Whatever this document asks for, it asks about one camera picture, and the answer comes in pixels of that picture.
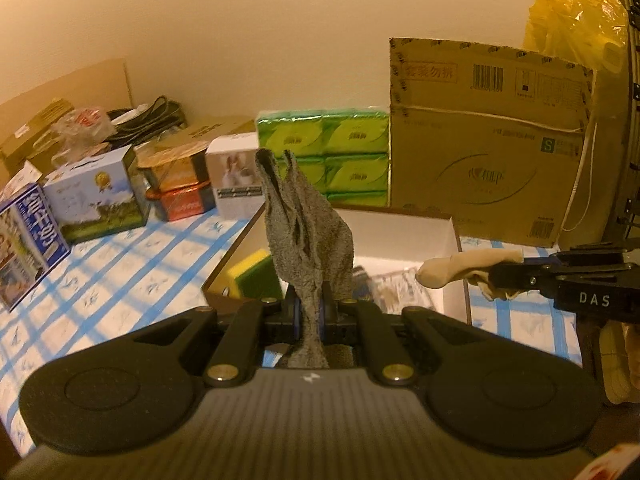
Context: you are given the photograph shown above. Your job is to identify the clear plastic packet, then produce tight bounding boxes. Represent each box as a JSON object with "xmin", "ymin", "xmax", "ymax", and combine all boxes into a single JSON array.
[{"xmin": 372, "ymin": 267, "xmax": 435, "ymax": 311}]

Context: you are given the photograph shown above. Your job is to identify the blue checked bedsheet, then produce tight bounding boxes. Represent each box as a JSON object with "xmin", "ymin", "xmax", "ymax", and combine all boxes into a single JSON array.
[{"xmin": 0, "ymin": 217, "xmax": 583, "ymax": 456}]

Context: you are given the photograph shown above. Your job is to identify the red white printed paper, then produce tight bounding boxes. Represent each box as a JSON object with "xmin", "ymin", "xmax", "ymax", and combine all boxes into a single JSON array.
[{"xmin": 575, "ymin": 444, "xmax": 640, "ymax": 480}]

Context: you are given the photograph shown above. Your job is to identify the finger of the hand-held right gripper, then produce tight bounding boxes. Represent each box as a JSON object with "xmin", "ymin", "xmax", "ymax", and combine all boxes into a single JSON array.
[
  {"xmin": 487, "ymin": 260, "xmax": 558, "ymax": 301},
  {"xmin": 522, "ymin": 242, "xmax": 626, "ymax": 268}
]

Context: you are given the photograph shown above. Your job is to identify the yellow green sponge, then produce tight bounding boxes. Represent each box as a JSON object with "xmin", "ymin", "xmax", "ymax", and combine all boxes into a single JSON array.
[{"xmin": 226, "ymin": 249, "xmax": 283, "ymax": 301}]

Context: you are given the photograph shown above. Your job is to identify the beige stocking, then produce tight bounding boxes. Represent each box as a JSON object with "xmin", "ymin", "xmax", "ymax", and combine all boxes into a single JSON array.
[{"xmin": 417, "ymin": 247, "xmax": 526, "ymax": 301}]

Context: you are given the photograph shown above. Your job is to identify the red tin box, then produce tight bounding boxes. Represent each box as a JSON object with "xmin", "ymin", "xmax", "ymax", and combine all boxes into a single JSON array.
[{"xmin": 150, "ymin": 182, "xmax": 217, "ymax": 222}]

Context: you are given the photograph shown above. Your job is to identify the blue milk carton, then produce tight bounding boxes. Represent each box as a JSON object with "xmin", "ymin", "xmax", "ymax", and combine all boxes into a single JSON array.
[{"xmin": 0, "ymin": 182, "xmax": 71, "ymax": 313}]

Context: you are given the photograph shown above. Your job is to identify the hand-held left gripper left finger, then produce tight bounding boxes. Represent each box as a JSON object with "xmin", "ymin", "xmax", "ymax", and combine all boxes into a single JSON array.
[{"xmin": 117, "ymin": 296, "xmax": 303, "ymax": 388}]

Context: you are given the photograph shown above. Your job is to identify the dark metal rack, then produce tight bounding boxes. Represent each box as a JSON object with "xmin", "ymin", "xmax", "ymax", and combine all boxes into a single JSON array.
[{"xmin": 600, "ymin": 0, "xmax": 640, "ymax": 251}]

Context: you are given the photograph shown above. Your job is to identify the tan cardboard carton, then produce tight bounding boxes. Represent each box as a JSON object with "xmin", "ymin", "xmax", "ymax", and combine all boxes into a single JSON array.
[{"xmin": 135, "ymin": 116, "xmax": 257, "ymax": 161}]

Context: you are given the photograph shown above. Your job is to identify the white cable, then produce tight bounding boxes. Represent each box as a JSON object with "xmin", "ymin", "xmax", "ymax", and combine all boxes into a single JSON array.
[{"xmin": 560, "ymin": 110, "xmax": 601, "ymax": 233}]

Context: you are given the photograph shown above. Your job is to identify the black strap bag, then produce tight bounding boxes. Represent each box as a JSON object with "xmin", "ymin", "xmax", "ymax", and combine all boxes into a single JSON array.
[{"xmin": 106, "ymin": 95, "xmax": 188, "ymax": 146}]

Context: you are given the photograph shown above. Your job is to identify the large cardboard carton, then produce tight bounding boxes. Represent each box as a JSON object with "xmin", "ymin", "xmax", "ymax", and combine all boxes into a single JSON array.
[{"xmin": 389, "ymin": 37, "xmax": 596, "ymax": 248}]

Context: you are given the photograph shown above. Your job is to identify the flat brown cardboard box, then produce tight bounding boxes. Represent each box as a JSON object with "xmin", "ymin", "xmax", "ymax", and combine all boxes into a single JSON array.
[{"xmin": 0, "ymin": 97, "xmax": 76, "ymax": 171}]

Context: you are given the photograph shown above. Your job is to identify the white photo box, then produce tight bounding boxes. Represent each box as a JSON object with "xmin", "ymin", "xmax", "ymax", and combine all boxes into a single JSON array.
[{"xmin": 205, "ymin": 132, "xmax": 266, "ymax": 221}]

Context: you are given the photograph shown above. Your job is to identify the green tissue pack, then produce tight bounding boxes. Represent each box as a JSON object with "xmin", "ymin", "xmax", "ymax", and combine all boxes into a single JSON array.
[{"xmin": 256, "ymin": 107, "xmax": 391, "ymax": 208}]

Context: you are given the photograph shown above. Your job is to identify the clear plastic bag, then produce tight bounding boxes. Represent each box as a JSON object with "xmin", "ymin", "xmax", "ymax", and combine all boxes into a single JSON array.
[{"xmin": 50, "ymin": 106, "xmax": 117, "ymax": 156}]

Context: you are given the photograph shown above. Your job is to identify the brown cardboard box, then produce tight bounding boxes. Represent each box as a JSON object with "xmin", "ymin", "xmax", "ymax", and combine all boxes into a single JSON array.
[
  {"xmin": 201, "ymin": 204, "xmax": 473, "ymax": 326},
  {"xmin": 0, "ymin": 97, "xmax": 76, "ymax": 171}
]

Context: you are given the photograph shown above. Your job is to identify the yellow plastic bag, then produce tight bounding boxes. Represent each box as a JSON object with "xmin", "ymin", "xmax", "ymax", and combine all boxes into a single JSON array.
[{"xmin": 524, "ymin": 0, "xmax": 631, "ymax": 86}]

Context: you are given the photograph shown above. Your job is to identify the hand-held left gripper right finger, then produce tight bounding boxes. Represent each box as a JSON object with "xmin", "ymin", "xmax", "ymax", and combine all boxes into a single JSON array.
[{"xmin": 317, "ymin": 280, "xmax": 501, "ymax": 386}]

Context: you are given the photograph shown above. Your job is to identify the grey terry cloth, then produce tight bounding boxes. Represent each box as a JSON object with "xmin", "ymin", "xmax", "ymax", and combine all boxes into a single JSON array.
[{"xmin": 255, "ymin": 147, "xmax": 357, "ymax": 370}]

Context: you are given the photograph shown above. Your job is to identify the green cow milk carton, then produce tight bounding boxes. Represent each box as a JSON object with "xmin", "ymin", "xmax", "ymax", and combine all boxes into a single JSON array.
[{"xmin": 42, "ymin": 144, "xmax": 151, "ymax": 246}]

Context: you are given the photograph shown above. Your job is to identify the beige slippers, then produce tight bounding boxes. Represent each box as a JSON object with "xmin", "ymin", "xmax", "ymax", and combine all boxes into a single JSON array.
[{"xmin": 597, "ymin": 322, "xmax": 640, "ymax": 406}]

